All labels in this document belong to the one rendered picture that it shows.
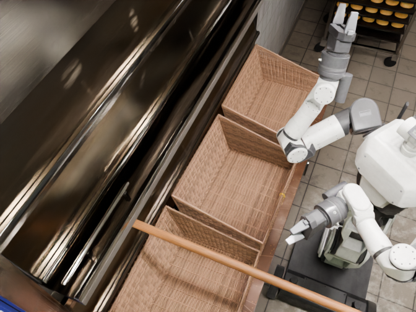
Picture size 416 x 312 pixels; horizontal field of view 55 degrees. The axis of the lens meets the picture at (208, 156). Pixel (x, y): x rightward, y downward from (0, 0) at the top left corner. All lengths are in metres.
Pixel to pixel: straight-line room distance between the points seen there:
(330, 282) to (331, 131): 1.20
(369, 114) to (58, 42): 1.05
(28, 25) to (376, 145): 1.10
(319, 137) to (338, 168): 1.58
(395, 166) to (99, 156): 0.94
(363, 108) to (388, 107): 2.08
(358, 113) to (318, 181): 1.52
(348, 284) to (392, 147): 1.24
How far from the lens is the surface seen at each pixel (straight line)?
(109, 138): 1.23
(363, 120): 1.51
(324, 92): 1.34
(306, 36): 4.05
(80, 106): 1.03
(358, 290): 2.54
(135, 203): 1.20
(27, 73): 0.89
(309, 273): 2.50
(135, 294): 1.84
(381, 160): 1.45
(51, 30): 0.91
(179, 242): 1.39
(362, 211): 1.38
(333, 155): 3.14
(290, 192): 2.22
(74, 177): 1.16
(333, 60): 1.33
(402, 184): 1.44
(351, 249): 2.00
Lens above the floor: 2.48
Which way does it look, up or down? 55 degrees down
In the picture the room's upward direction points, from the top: 2 degrees counter-clockwise
